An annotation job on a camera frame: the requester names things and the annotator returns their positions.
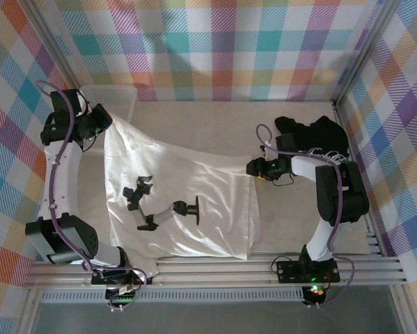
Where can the white printed t-shirt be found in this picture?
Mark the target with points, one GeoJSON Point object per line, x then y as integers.
{"type": "Point", "coordinates": [194, 174]}

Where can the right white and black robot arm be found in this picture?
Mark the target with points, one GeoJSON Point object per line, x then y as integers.
{"type": "Point", "coordinates": [340, 205]}

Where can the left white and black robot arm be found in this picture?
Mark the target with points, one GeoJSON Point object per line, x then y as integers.
{"type": "Point", "coordinates": [60, 174]}

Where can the black t-shirt with white lettering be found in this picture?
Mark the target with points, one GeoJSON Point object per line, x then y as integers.
{"type": "Point", "coordinates": [312, 135]}

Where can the white plastic mesh basket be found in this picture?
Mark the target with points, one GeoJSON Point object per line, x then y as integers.
{"type": "Point", "coordinates": [117, 97]}

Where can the right control board with lights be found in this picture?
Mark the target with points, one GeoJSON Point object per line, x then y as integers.
{"type": "Point", "coordinates": [316, 291]}

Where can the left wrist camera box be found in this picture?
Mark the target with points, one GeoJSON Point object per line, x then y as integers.
{"type": "Point", "coordinates": [83, 108]}

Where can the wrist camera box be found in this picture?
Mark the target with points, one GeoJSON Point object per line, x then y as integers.
{"type": "Point", "coordinates": [266, 148]}
{"type": "Point", "coordinates": [83, 108]}

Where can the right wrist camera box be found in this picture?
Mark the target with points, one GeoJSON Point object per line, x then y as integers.
{"type": "Point", "coordinates": [266, 148]}

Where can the aluminium frame post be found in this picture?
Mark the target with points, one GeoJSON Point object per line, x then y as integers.
{"type": "Point", "coordinates": [50, 48]}
{"type": "Point", "coordinates": [366, 48]}

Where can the aluminium side rail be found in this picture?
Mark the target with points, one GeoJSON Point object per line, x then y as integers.
{"type": "Point", "coordinates": [341, 116]}

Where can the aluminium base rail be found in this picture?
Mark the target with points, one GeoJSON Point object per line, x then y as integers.
{"type": "Point", "coordinates": [211, 271]}

